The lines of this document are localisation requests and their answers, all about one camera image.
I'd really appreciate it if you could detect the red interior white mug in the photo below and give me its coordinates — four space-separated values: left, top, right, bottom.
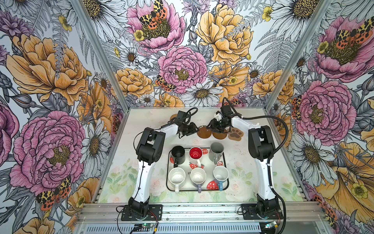
189 147 203 168

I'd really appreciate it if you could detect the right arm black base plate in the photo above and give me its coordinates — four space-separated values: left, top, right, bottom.
240 203 283 220

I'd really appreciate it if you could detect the green circuit board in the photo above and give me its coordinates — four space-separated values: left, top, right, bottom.
133 223 157 232
264 221 278 229

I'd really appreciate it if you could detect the aluminium corner post left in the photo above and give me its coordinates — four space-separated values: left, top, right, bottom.
72 1 130 114

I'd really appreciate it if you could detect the white strawberry print tray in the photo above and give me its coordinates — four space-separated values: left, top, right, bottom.
166 148 229 193

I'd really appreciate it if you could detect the white mug blue handle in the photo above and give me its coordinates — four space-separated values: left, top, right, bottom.
213 166 229 191

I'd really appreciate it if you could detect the black mug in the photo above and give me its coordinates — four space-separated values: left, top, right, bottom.
171 146 186 168

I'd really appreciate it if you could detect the scratched dark brown wooden coaster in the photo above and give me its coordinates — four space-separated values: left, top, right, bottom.
197 125 212 139

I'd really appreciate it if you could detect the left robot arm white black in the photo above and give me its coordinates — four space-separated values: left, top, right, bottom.
127 107 199 219

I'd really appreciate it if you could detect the plain brown wooden coaster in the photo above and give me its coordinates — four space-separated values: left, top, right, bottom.
212 132 228 140

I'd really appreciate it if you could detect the green circuit board left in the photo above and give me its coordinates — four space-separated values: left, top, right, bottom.
133 223 157 232

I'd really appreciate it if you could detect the grey mug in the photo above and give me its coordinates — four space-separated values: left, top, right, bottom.
209 142 224 165

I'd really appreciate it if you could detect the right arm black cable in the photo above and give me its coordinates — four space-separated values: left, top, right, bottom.
221 97 289 234

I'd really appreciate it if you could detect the aluminium corner post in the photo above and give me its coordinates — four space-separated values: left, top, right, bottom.
72 1 130 114
264 0 332 111

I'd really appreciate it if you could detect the green circuit board right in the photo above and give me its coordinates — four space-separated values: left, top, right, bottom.
264 221 278 229

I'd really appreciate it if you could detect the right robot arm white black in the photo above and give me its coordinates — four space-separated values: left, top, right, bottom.
207 104 281 218

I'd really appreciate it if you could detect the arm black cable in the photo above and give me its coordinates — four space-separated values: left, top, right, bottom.
115 107 199 234
221 97 289 234

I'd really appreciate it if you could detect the white mug purple handle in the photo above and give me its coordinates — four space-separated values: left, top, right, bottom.
190 167 206 193

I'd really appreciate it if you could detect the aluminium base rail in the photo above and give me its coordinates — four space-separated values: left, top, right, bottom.
74 202 333 234

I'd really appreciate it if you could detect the aluminium corner post right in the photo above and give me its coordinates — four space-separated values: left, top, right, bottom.
264 0 332 111

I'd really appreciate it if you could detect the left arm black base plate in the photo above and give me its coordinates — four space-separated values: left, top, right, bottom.
120 204 163 221

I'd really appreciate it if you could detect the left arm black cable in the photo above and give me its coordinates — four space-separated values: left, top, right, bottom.
115 107 199 234

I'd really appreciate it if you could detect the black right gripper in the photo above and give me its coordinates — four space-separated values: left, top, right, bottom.
206 117 230 134

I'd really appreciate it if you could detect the cork paw print coaster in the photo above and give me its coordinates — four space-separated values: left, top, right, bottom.
228 127 244 141

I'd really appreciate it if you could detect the round woven rattan coaster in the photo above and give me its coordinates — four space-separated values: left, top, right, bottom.
170 114 177 121

